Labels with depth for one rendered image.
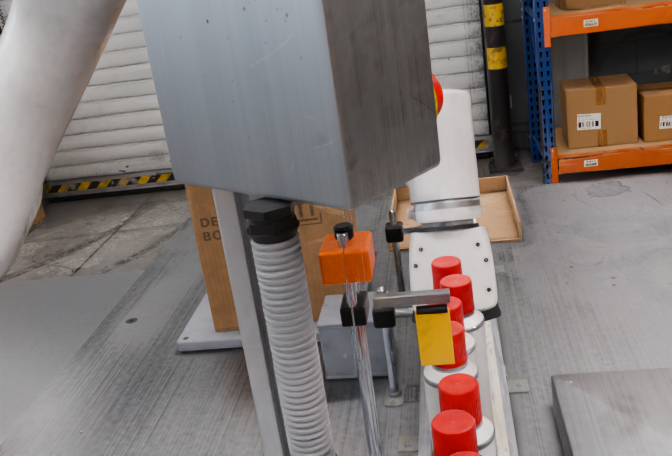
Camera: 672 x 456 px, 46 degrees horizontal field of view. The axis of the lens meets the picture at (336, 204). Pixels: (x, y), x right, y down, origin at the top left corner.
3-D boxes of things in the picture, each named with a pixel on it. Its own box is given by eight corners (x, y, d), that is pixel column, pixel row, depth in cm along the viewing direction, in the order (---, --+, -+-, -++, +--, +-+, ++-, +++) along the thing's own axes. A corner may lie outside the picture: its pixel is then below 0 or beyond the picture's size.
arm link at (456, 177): (390, 205, 97) (451, 199, 91) (380, 98, 98) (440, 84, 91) (433, 202, 103) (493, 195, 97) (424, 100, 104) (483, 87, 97)
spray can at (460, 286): (501, 456, 87) (487, 285, 80) (454, 465, 86) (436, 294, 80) (488, 429, 92) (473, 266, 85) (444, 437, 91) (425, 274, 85)
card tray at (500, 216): (522, 240, 155) (520, 221, 154) (389, 251, 159) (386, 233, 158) (508, 191, 183) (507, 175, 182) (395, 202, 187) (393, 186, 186)
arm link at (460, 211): (404, 204, 93) (406, 229, 93) (481, 197, 92) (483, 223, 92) (408, 204, 102) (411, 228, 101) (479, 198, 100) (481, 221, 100)
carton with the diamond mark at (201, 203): (359, 317, 130) (336, 157, 121) (214, 333, 131) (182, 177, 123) (359, 247, 158) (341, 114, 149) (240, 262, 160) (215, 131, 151)
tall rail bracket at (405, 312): (437, 399, 108) (424, 288, 103) (383, 402, 109) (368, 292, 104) (437, 386, 111) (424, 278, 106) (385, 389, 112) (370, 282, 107)
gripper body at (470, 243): (402, 222, 94) (411, 317, 94) (490, 214, 92) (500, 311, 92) (406, 221, 101) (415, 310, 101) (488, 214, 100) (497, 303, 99)
